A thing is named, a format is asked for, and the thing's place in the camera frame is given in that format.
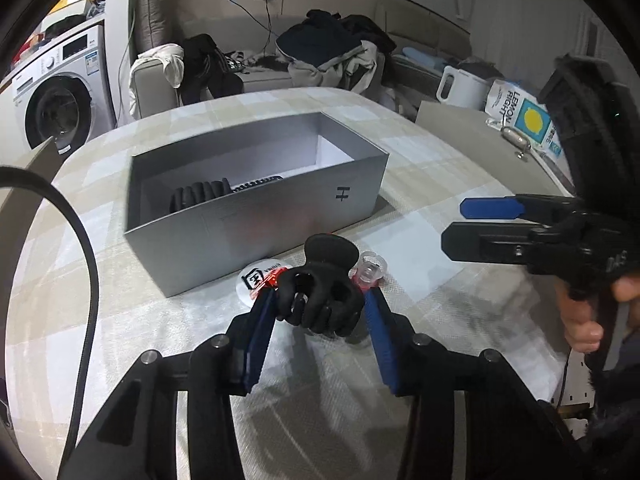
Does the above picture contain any white round pin badge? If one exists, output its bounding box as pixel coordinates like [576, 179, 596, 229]
[235, 259, 291, 307]

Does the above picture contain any clear ring with red top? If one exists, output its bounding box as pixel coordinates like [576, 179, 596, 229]
[348, 250, 388, 291]

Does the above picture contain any black beaded bracelet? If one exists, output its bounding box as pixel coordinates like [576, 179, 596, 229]
[229, 173, 286, 195]

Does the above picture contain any white cloth on sofa arm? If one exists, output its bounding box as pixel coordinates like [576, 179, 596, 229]
[129, 44, 184, 119]

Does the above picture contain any black garment on sofa arm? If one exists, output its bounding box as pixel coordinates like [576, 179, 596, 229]
[179, 34, 244, 105]

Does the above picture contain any right hand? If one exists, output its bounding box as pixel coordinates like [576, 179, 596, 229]
[554, 272, 640, 353]

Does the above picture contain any lemon print bag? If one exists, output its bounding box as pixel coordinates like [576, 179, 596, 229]
[485, 79, 562, 157]

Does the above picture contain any grey cardboard box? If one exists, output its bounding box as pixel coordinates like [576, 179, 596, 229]
[125, 113, 388, 297]

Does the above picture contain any white kettle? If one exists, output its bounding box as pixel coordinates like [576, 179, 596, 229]
[436, 66, 490, 110]

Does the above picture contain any black ribbed item in box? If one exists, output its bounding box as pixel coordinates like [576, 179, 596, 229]
[169, 178, 232, 214]

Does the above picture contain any grey sofa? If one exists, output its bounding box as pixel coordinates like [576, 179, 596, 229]
[130, 14, 452, 122]

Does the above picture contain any pile of clothes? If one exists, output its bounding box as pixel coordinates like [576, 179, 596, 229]
[276, 9, 397, 101]

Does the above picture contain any white washing machine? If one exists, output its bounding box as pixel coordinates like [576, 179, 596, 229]
[1, 18, 116, 158]

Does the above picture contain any grey striped pillow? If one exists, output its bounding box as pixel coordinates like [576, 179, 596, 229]
[134, 0, 172, 53]

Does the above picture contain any black cable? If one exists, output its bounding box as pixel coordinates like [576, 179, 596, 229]
[0, 164, 100, 480]

